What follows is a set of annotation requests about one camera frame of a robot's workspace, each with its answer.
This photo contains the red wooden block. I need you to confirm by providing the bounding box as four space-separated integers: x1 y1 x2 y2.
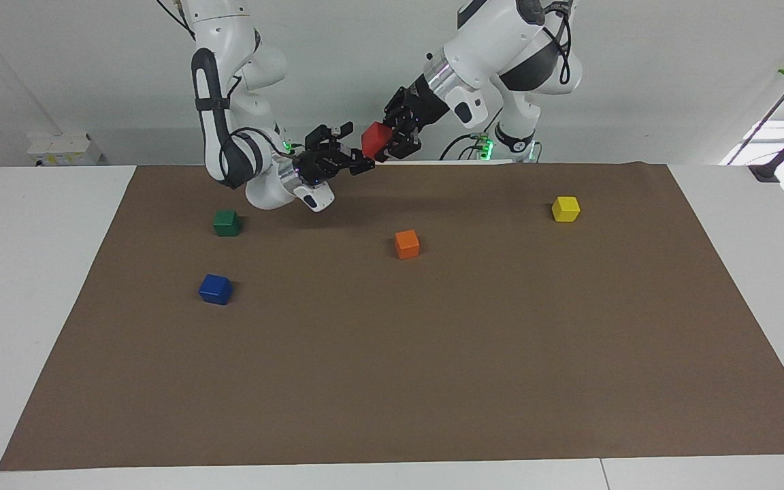
361 122 393 161

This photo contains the orange wooden block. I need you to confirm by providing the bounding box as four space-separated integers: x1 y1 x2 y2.
394 230 421 260

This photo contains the green wooden block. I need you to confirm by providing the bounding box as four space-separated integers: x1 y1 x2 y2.
213 210 242 238

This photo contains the blue wooden block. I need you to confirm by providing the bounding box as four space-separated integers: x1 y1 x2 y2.
199 274 234 306

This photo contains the yellow wooden block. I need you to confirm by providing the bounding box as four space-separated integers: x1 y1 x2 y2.
551 196 581 223

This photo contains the brown table mat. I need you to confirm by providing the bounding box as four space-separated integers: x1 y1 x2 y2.
0 162 784 472

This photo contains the black base cable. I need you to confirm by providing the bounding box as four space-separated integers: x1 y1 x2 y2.
440 105 506 162

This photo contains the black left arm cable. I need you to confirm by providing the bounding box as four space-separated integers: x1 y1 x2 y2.
545 0 574 86

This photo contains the white wall box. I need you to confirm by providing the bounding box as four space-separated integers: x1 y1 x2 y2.
27 132 104 167

